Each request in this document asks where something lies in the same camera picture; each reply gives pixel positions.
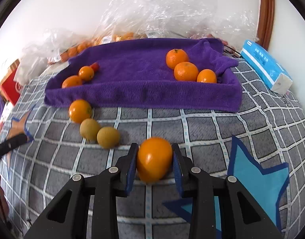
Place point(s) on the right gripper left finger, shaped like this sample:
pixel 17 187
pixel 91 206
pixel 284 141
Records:
pixel 66 216

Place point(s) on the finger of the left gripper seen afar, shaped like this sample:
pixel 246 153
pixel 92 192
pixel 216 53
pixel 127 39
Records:
pixel 12 143

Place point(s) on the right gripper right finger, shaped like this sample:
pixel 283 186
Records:
pixel 241 215

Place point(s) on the large orange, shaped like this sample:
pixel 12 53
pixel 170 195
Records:
pixel 72 81

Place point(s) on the smooth oval orange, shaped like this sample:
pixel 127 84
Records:
pixel 154 159

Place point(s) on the small red apple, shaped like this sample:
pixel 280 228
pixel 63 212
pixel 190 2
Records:
pixel 95 67

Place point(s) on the small mandarin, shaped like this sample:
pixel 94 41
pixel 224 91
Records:
pixel 207 76

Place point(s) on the mandarin with stem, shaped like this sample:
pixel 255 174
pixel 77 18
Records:
pixel 176 56

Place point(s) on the red paper gift bag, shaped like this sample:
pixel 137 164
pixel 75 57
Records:
pixel 11 89

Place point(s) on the grey checkered blanket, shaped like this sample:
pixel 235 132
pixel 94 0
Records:
pixel 270 126

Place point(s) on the yellow-green fruit right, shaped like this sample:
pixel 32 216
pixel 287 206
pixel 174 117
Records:
pixel 108 137

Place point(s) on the yellow-green fruit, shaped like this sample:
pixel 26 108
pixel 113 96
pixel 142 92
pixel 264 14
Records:
pixel 108 137
pixel 89 129

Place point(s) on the yellow-green fruit left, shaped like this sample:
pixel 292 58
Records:
pixel 89 129

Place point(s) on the white plastic shopping bag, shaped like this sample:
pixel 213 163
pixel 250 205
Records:
pixel 30 66

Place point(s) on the clear bag of mandarins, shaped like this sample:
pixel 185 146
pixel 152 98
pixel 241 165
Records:
pixel 53 43

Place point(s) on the blue tissue pack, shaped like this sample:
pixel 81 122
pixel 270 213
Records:
pixel 269 70

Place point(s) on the purple towel tray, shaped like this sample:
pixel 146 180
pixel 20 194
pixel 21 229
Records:
pixel 133 73

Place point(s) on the clear bag of oranges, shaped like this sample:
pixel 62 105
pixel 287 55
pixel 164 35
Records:
pixel 130 19

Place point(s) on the crumpled clear plastic bag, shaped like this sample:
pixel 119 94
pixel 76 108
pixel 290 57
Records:
pixel 197 19

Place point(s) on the brown wooden door frame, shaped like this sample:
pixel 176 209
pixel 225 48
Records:
pixel 266 22

